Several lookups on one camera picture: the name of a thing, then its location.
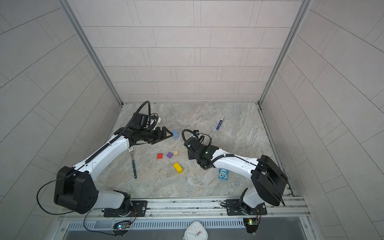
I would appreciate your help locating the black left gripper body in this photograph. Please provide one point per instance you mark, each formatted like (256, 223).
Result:
(147, 135)

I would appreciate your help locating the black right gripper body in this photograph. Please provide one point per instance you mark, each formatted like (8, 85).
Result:
(193, 156)

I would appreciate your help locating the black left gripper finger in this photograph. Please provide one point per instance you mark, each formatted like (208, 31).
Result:
(162, 130)
(165, 137)

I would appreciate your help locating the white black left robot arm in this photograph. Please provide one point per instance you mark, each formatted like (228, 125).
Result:
(75, 188)

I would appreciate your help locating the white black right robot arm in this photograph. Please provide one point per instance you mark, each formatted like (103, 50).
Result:
(268, 179)

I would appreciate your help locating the light blue wood block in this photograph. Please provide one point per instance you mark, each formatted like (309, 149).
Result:
(175, 134)

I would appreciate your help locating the yellow wood block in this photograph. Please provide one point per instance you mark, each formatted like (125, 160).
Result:
(178, 168)

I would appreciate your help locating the blue robot toy figure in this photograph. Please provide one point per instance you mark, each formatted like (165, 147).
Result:
(223, 174)

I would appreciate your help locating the blue white marker pen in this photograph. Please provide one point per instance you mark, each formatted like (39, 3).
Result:
(220, 123)

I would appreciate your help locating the white kitchen timer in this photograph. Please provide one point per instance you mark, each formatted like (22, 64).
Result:
(195, 231)

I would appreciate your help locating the right circuit board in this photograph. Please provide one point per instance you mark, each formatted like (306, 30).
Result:
(251, 225)

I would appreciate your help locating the circuit board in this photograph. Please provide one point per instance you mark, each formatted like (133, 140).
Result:
(251, 225)
(122, 226)

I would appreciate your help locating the left circuit board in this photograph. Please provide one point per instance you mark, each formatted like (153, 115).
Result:
(122, 226)

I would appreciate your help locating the green handled fork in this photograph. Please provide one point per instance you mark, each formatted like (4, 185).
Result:
(131, 151)

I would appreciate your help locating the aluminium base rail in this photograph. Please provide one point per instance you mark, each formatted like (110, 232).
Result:
(214, 207)

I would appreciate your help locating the aluminium corner post left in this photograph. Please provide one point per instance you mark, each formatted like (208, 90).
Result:
(87, 45)

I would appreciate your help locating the aluminium corner post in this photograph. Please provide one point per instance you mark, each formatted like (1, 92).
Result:
(288, 42)
(87, 45)

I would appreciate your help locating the aluminium corner post right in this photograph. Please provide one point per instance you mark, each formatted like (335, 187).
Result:
(288, 42)

